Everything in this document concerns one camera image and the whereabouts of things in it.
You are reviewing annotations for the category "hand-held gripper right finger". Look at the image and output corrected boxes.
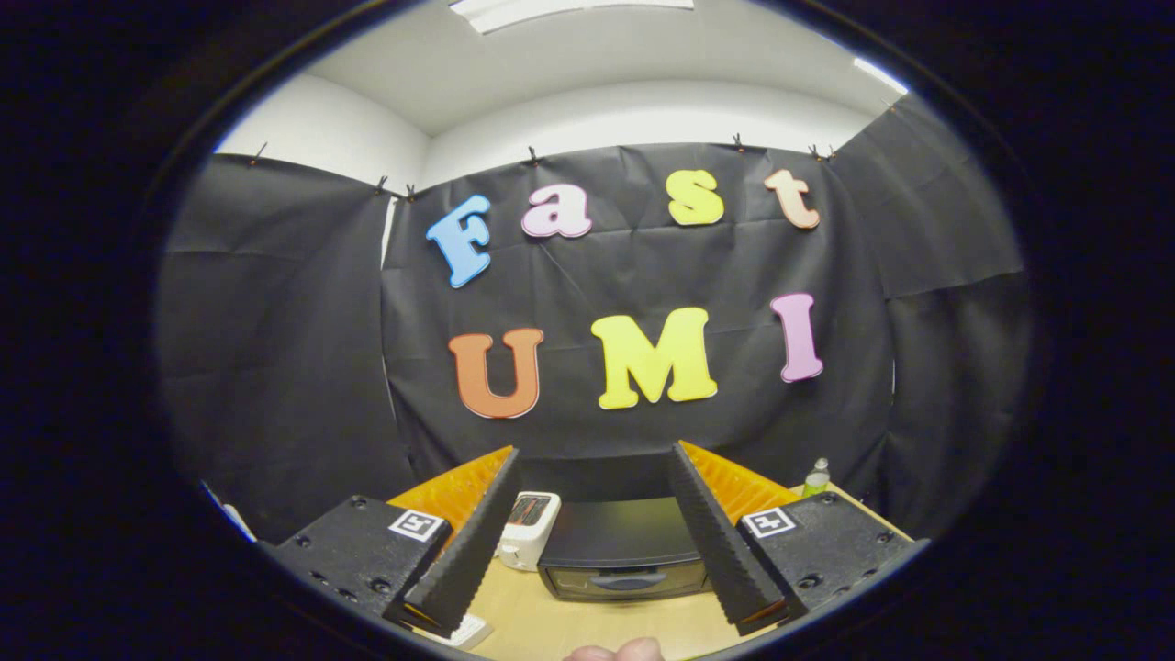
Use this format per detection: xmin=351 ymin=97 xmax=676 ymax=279
xmin=667 ymin=441 xmax=930 ymax=637

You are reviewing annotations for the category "ceiling light panel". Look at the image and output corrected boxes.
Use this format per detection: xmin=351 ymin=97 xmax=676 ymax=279
xmin=448 ymin=0 xmax=696 ymax=36
xmin=852 ymin=56 xmax=911 ymax=95

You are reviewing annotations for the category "black toaster oven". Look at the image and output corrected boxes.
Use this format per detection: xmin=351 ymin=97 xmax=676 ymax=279
xmin=537 ymin=496 xmax=715 ymax=603

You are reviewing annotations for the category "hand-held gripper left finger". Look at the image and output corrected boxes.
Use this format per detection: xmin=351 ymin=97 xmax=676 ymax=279
xmin=260 ymin=447 xmax=521 ymax=639

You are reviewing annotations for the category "white food tray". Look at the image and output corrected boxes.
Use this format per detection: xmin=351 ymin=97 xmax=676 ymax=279
xmin=413 ymin=611 xmax=494 ymax=651

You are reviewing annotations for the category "white bread toaster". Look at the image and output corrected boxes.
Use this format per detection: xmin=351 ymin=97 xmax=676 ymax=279
xmin=496 ymin=491 xmax=562 ymax=572

